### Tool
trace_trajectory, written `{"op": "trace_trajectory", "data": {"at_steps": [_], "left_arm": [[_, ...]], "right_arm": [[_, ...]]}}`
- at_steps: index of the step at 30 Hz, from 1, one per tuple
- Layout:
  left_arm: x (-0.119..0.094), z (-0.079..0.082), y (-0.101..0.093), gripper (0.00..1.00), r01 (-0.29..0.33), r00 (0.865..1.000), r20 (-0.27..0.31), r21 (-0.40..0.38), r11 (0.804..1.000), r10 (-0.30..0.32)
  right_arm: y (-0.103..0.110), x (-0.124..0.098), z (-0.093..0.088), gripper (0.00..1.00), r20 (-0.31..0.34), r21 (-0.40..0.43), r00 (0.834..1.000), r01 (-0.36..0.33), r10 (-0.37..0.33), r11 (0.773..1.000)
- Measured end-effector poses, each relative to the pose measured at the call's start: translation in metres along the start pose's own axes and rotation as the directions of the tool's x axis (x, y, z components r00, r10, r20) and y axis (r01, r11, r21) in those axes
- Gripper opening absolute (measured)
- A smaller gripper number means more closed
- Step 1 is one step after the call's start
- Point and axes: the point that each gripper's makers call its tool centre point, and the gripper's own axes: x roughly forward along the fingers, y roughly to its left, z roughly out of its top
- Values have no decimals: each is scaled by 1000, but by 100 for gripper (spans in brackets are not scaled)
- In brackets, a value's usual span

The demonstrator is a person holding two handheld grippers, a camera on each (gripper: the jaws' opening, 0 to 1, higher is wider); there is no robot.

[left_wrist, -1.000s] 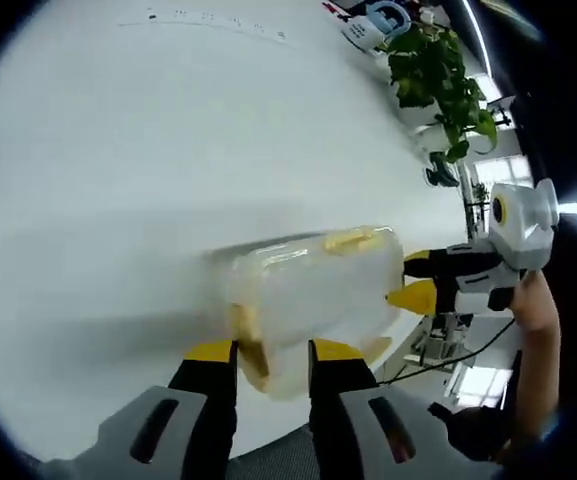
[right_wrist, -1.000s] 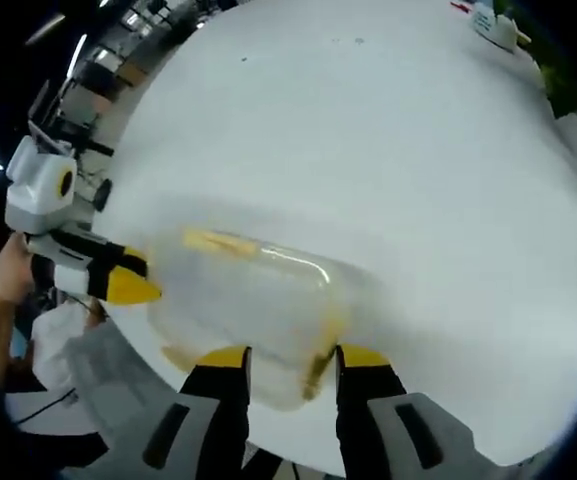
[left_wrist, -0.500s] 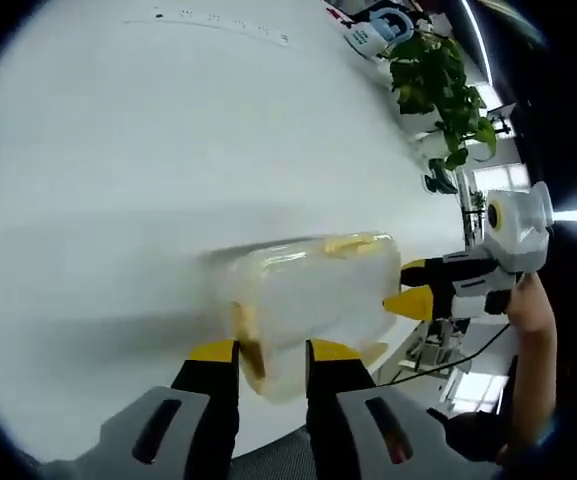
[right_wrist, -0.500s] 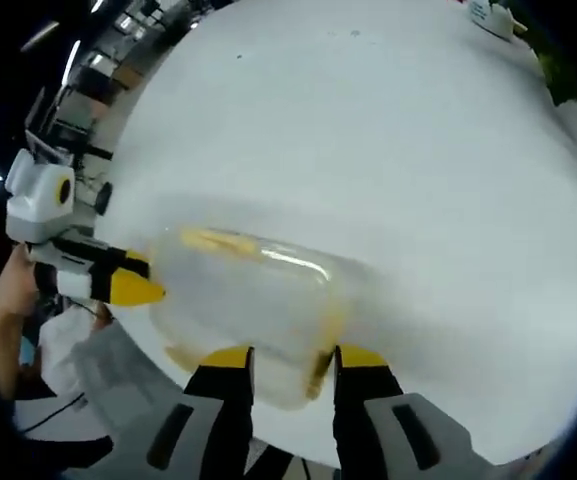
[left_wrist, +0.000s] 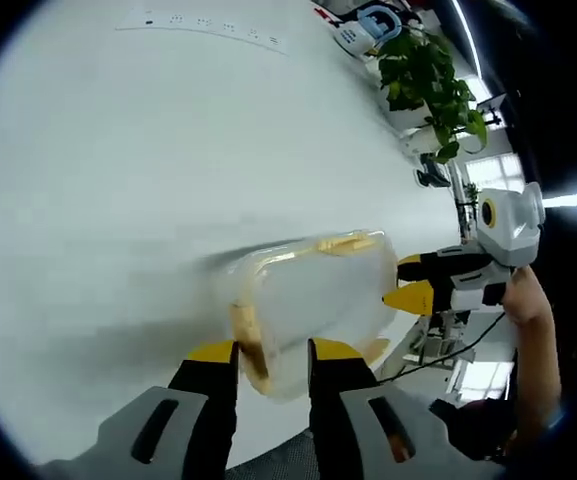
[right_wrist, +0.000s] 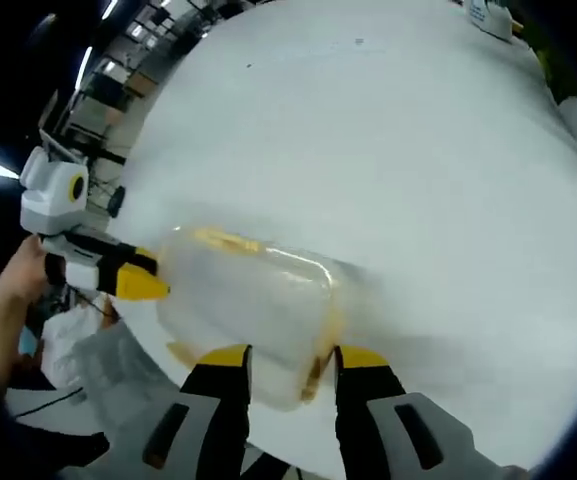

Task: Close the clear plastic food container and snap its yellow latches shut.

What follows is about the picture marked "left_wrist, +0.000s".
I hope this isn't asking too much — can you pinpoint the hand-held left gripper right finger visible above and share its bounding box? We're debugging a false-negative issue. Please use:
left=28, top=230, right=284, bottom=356
left=306, top=337, right=507, bottom=480

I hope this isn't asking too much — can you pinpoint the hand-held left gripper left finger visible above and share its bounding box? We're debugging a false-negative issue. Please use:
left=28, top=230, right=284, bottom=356
left=37, top=338, right=242, bottom=480

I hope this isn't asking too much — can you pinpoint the clear box with plastic buckle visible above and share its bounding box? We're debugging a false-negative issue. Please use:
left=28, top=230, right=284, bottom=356
left=226, top=228, right=400, bottom=402

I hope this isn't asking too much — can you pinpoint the ceiling light strip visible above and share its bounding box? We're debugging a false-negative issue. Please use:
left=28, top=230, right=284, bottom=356
left=541, top=189, right=577, bottom=210

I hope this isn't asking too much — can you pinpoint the grey mesh chair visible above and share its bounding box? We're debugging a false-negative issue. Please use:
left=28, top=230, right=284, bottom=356
left=226, top=430, right=316, bottom=480

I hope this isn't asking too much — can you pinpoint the person's black clothing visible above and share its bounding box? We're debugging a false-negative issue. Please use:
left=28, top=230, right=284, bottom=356
left=426, top=396, right=525, bottom=469

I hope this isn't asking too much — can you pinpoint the green potted plant white pot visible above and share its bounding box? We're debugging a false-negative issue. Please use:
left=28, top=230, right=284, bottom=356
left=376, top=23, right=490, bottom=165

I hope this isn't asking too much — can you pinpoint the white power strip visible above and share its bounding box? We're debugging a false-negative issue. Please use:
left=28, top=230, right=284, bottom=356
left=114, top=6, right=290, bottom=55

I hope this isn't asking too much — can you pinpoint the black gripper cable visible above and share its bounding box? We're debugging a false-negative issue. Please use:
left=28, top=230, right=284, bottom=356
left=376, top=309, right=508, bottom=387

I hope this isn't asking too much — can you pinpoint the white jug with blue handle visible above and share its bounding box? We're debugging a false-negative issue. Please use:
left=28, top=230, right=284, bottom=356
left=334, top=3, right=402, bottom=57

